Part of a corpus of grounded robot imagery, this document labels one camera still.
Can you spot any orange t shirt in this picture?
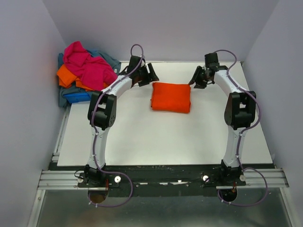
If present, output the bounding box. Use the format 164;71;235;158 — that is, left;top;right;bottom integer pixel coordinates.
56;64;93;91
151;82;191;114

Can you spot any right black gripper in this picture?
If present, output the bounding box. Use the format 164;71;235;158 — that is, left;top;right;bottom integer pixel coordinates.
188;65;211;90

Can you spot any grey blue t shirt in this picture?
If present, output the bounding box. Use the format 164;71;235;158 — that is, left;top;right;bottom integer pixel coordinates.
58;49;121;107

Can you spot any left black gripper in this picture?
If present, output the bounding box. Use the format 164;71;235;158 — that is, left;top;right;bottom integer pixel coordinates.
136;63;159;87

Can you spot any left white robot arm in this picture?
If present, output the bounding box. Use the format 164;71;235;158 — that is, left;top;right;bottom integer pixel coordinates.
82;56;159;187

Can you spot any magenta t shirt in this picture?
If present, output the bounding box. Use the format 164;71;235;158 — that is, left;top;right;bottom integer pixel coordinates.
63;41;117;91

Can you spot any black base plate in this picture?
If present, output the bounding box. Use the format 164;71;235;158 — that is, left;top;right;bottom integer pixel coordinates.
74;164;246;198

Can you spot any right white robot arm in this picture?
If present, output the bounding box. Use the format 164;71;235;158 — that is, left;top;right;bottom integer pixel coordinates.
189;51;258;185

